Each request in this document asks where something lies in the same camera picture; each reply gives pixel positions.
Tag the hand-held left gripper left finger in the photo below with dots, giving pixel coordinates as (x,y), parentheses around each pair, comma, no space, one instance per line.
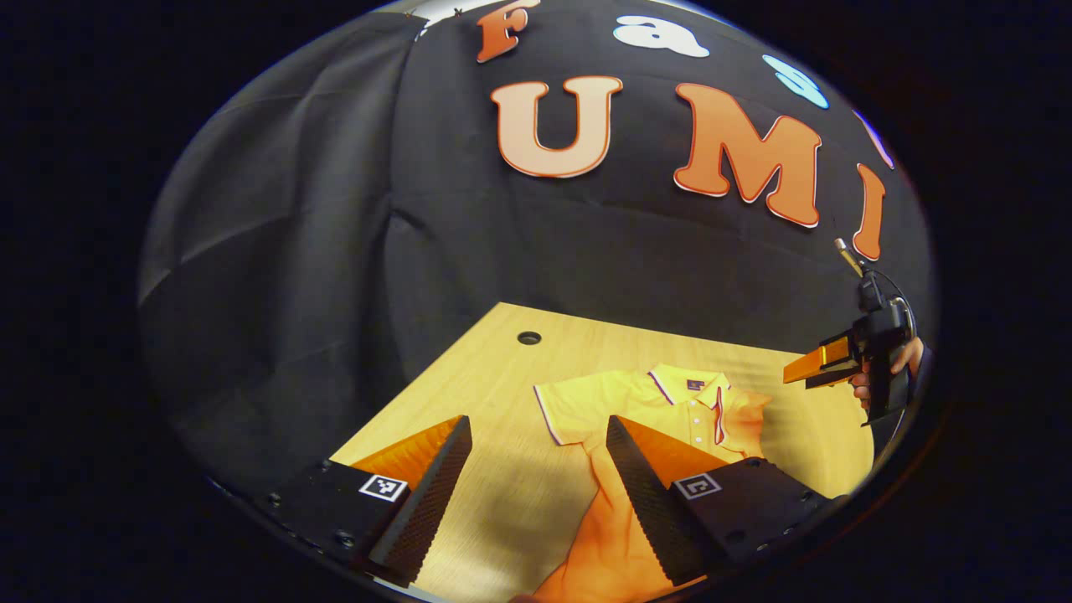
(427,511)

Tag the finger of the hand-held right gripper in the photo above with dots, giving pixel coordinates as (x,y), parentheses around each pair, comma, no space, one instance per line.
(816,364)

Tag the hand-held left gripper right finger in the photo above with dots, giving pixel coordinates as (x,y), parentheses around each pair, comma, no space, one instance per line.
(645,502)

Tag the orange T-shirt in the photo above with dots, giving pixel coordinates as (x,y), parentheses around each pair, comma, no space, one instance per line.
(603,402)

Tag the black backdrop cloth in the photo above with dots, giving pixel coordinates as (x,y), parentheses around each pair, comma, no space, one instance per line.
(335,251)

